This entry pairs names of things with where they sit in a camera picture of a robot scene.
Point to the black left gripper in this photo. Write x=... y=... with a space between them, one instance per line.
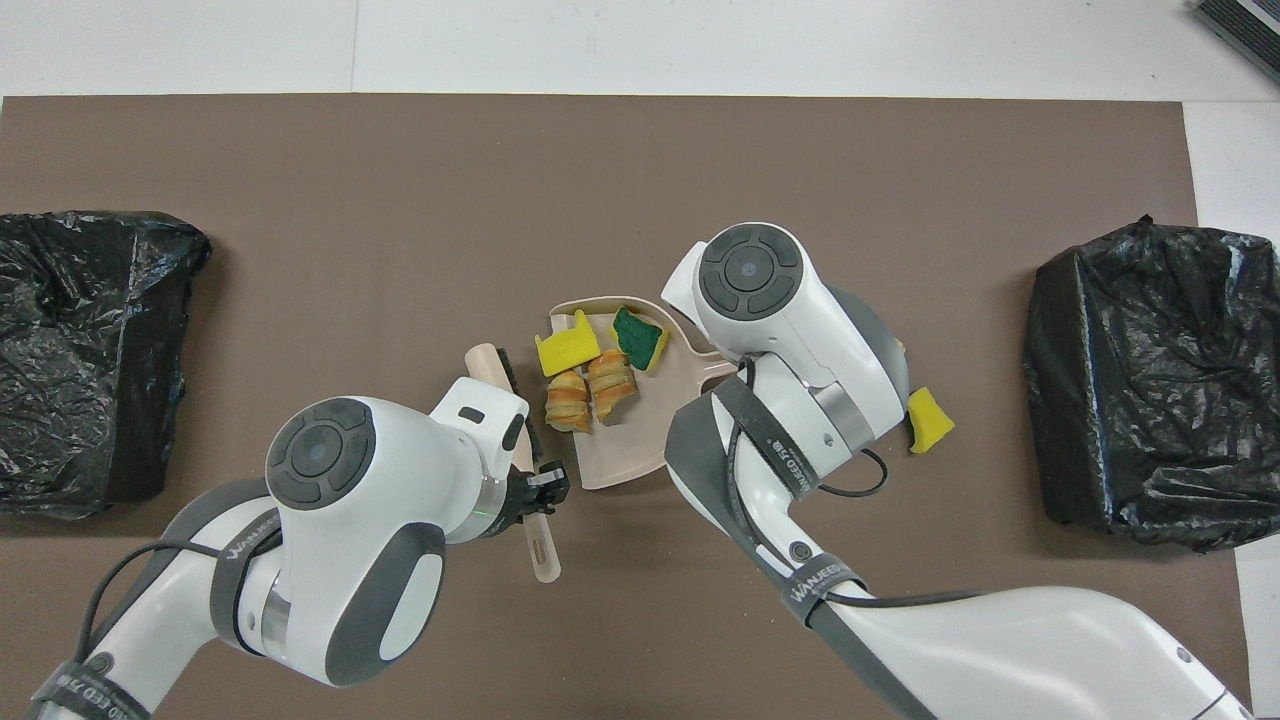
x=515 y=500

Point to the beige plastic dustpan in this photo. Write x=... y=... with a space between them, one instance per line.
x=630 y=455

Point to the striped toy croissant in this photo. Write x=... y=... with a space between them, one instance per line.
x=612 y=388
x=567 y=402

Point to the beige brush with black bristles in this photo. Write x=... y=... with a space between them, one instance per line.
x=487 y=362

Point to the yellow notched sponge piece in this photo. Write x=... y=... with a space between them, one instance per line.
x=568 y=352

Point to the yellow sponge with green pad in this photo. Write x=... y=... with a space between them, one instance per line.
x=640 y=338

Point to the small yellow sponge wedge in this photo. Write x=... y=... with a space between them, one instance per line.
x=932 y=425

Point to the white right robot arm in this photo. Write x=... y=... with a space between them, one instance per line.
x=800 y=320

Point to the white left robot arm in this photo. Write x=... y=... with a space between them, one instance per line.
x=340 y=560

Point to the black plastic trash bag bin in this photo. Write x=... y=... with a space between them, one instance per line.
x=1150 y=400
x=90 y=440

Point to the brown table mat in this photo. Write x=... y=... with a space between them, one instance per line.
x=300 y=200

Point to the grey ridged device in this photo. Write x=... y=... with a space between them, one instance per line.
x=1245 y=25

